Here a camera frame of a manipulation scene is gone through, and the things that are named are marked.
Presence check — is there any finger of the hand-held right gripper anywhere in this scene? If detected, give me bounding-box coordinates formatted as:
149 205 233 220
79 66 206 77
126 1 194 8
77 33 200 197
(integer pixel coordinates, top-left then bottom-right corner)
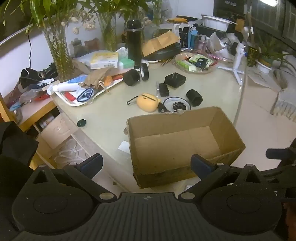
261 165 296 180
265 148 292 161

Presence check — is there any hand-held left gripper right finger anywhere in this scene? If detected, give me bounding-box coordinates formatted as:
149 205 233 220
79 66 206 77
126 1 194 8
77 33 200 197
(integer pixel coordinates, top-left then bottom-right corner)
178 154 269 201

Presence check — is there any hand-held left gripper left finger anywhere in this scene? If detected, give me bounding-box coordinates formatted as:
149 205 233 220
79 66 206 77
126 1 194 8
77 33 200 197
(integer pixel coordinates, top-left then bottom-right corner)
32 153 116 202

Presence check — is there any brown cardboard box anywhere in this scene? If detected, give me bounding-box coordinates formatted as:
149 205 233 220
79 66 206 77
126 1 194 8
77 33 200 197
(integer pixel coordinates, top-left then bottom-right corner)
125 106 246 189

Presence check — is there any round clear lid black rim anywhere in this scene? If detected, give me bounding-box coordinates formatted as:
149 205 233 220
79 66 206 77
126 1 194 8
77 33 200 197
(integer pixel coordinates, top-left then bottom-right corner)
163 97 191 111

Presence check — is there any black tape roll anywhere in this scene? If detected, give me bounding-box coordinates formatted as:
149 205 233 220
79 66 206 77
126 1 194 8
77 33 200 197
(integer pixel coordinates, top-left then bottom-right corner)
140 62 149 81

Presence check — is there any white paper sheet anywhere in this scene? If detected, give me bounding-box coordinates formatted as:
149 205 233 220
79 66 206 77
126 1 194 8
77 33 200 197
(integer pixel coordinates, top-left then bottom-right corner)
118 140 131 154

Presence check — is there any clear plastic storage box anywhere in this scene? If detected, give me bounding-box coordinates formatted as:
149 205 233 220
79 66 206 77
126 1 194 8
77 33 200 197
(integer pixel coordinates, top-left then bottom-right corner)
36 113 86 167

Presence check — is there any black cylindrical cap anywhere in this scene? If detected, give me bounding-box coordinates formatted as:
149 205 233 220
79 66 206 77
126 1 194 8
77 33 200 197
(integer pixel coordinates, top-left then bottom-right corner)
123 69 140 87
186 89 203 107

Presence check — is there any white tray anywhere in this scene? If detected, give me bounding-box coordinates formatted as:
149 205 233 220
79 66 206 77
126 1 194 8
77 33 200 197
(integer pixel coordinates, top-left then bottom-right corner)
51 47 130 107

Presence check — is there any white blue-edged face mask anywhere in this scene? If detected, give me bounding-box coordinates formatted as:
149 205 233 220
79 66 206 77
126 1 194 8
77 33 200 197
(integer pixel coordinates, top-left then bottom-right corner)
76 89 95 103

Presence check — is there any wooden shelf unit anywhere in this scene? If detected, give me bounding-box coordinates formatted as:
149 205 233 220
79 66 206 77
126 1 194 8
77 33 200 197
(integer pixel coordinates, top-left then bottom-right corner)
0 93 60 172

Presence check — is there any dark cloth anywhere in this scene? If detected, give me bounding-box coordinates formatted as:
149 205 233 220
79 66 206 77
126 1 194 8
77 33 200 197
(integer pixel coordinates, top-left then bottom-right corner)
0 122 38 197

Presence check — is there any yellow round case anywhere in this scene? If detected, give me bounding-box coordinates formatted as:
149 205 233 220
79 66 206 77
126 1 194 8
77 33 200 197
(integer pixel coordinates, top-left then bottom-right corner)
137 93 160 113

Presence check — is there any small black box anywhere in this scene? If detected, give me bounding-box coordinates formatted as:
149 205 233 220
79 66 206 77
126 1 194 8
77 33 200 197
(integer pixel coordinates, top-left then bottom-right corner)
159 83 170 97

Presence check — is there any black power adapter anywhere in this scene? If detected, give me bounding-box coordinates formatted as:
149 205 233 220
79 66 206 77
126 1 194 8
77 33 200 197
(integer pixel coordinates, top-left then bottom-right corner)
164 72 187 88

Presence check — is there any potted spider plant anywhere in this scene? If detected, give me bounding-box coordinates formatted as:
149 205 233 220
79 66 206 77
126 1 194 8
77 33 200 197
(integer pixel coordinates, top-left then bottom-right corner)
255 35 296 75

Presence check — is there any clear glass dish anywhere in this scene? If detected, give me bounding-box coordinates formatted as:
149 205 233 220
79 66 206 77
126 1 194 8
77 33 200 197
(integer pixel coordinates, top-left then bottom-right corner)
173 51 218 74

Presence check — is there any crumpled brown paper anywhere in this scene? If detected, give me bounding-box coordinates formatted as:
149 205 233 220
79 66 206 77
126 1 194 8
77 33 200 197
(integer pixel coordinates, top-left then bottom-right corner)
72 59 89 75

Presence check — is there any green white wipes pack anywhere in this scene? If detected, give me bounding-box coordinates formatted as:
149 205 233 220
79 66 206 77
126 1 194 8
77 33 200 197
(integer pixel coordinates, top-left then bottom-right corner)
176 60 197 72

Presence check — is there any dark patterned can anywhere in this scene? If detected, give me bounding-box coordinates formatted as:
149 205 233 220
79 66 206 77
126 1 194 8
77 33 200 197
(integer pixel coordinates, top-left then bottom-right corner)
247 45 259 67

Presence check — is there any black box blue print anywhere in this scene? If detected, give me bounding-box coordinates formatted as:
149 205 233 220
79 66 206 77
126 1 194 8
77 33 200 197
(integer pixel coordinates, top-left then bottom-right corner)
194 58 208 70

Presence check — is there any white tripod stand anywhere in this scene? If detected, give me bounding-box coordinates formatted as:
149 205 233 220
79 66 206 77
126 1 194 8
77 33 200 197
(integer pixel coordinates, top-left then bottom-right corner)
217 27 255 86

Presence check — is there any black and white sneaker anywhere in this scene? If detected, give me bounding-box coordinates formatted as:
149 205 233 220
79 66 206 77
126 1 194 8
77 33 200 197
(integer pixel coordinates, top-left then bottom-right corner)
18 62 58 90

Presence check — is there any green tissue pack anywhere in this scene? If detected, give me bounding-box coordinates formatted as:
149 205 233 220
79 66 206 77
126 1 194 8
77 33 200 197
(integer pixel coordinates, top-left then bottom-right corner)
118 58 135 69

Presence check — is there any yellow medicine box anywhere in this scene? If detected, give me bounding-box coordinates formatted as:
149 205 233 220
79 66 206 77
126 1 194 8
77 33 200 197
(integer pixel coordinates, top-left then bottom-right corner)
90 51 119 70

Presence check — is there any soft green wipes pack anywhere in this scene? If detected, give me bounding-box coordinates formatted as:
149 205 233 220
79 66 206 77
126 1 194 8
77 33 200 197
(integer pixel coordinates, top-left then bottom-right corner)
188 54 213 66

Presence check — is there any pink glitter strip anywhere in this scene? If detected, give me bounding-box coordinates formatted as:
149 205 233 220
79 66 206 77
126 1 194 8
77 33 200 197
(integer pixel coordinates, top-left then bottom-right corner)
207 53 232 62

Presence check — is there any white printed tissue packet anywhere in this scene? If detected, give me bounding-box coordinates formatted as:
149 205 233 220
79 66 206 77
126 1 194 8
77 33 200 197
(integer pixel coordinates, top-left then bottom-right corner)
116 47 129 59

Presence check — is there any black carrying case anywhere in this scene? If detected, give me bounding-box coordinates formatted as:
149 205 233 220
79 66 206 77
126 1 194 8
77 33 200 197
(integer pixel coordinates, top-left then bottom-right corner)
144 42 181 61

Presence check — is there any white plastic bag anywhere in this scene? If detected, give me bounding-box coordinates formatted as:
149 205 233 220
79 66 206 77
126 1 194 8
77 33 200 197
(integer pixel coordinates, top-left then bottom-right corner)
207 32 234 58

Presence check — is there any black thermos bottle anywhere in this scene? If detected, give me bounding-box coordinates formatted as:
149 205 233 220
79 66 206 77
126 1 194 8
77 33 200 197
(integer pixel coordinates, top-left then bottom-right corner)
125 20 142 70

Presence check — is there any blue product box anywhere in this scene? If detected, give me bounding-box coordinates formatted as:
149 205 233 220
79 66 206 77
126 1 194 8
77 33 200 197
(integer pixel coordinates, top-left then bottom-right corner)
188 30 201 49

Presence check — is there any black product box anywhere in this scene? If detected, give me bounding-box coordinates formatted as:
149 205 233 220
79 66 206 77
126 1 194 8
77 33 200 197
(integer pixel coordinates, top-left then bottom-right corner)
180 27 190 48

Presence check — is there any brown paper envelope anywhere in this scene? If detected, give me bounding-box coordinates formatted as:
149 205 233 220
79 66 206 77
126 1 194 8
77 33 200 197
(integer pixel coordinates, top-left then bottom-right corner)
142 30 180 57

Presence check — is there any black flat box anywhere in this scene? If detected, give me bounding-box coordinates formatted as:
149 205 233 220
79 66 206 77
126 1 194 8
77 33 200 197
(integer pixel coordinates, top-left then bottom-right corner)
196 24 228 39

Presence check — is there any white product box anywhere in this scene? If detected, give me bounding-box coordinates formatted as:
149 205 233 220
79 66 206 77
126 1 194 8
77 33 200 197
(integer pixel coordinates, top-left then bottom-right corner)
172 24 183 37

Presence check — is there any white food container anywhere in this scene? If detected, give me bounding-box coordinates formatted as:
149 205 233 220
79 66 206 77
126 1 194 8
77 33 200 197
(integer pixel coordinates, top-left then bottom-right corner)
201 14 237 32

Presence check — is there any mustard yellow cloth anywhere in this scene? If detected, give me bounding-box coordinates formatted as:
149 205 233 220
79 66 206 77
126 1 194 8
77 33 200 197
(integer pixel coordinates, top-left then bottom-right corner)
166 17 189 24

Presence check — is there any brown drawstring pouch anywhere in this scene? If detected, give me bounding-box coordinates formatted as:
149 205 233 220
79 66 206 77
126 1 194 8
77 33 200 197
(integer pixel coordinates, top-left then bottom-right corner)
84 68 116 90

